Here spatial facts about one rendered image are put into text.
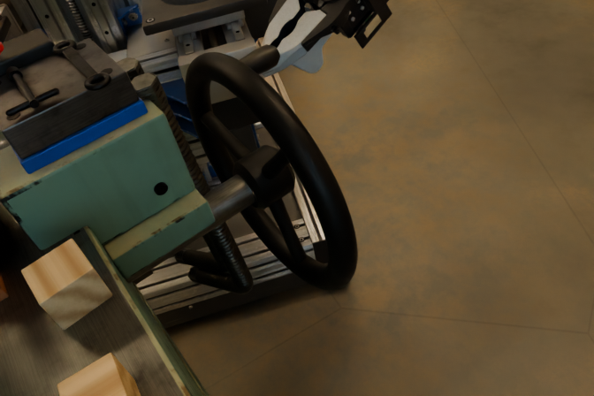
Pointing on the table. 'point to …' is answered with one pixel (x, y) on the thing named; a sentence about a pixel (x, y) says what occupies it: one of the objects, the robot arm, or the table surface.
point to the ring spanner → (82, 65)
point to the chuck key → (26, 92)
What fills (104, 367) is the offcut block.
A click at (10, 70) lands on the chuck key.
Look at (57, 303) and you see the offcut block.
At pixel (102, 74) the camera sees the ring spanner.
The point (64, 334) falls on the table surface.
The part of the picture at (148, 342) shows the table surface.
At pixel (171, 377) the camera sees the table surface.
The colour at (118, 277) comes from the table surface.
